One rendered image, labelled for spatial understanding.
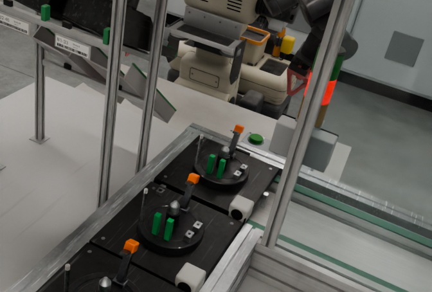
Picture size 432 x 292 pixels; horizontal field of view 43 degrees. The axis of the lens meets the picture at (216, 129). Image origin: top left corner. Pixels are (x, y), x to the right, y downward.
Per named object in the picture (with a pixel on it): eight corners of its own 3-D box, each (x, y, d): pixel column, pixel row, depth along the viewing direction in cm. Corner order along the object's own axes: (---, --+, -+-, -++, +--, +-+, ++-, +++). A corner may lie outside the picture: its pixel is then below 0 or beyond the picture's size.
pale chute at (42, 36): (87, 85, 156) (96, 73, 157) (121, 104, 151) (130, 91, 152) (30, 37, 131) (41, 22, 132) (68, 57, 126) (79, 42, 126)
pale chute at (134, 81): (132, 103, 152) (140, 91, 153) (168, 123, 147) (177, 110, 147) (81, 57, 127) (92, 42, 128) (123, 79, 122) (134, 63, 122)
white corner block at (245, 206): (233, 206, 128) (237, 193, 126) (251, 214, 127) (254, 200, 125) (225, 217, 124) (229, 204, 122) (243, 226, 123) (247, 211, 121)
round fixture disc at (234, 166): (207, 149, 143) (208, 143, 142) (255, 170, 139) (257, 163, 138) (182, 175, 131) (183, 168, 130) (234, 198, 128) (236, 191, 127)
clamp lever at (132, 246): (118, 274, 99) (130, 237, 97) (127, 280, 98) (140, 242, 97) (108, 282, 95) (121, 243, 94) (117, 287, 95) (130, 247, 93)
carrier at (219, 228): (150, 187, 129) (155, 143, 122) (241, 229, 122) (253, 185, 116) (87, 247, 109) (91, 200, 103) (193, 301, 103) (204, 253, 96)
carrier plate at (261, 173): (197, 140, 149) (198, 134, 148) (278, 173, 143) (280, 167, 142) (153, 184, 130) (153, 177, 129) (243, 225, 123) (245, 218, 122)
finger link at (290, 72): (306, 92, 137) (323, 62, 131) (299, 105, 131) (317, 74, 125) (281, 80, 137) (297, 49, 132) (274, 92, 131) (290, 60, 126)
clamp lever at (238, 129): (228, 151, 139) (237, 123, 137) (235, 154, 138) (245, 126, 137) (224, 153, 136) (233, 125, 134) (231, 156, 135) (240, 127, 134)
